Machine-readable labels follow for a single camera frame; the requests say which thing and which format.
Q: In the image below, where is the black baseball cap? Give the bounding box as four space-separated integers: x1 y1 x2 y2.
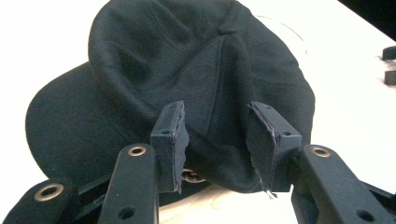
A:
24 0 316 194

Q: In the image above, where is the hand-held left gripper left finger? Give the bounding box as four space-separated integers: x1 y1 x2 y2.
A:
149 100 191 195

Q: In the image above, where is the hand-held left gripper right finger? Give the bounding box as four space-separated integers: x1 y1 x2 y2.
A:
245 101 303 200

